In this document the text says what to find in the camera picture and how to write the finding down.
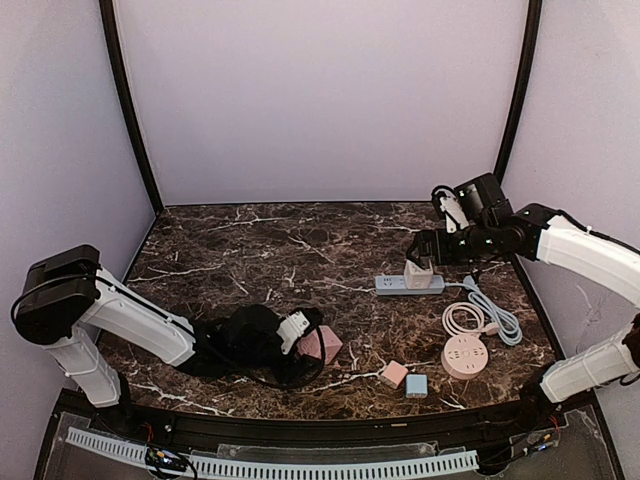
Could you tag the black frame post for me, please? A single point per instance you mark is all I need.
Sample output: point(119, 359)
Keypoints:
point(521, 83)
point(124, 94)

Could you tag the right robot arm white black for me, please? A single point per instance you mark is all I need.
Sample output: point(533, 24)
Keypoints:
point(481, 224)

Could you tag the left black frame post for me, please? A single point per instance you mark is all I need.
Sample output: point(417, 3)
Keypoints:
point(124, 94)

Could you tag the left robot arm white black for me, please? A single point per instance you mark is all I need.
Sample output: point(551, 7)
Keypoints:
point(68, 292)

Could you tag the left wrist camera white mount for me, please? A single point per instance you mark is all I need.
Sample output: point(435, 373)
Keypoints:
point(297, 325)

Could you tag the small pink charger plug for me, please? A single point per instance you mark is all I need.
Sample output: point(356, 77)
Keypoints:
point(393, 374)

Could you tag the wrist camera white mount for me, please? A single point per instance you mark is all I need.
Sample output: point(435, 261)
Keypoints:
point(297, 325)
point(449, 209)

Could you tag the black table front rail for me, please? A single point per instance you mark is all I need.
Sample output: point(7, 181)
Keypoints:
point(337, 410)

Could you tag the pink round power socket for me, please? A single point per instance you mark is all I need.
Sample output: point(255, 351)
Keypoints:
point(464, 357)

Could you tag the right black frame post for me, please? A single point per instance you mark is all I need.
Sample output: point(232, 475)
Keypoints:
point(521, 83)

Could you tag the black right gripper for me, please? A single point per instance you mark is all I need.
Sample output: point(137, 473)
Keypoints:
point(423, 245)

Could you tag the pink cube socket adapter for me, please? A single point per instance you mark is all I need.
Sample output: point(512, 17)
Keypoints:
point(328, 346)

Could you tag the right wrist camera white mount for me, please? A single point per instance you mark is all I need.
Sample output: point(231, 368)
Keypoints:
point(449, 209)

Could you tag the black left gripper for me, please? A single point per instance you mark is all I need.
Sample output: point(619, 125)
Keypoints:
point(288, 368)

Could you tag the white slotted cable duct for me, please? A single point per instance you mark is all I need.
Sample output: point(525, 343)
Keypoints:
point(411, 461)

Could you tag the small blue charger plug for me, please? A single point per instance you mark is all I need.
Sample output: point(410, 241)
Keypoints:
point(416, 386)

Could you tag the blue power strip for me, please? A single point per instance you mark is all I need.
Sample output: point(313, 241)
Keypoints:
point(394, 285)

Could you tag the white cube socket adapter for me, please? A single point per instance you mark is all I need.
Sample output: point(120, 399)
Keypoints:
point(417, 277)

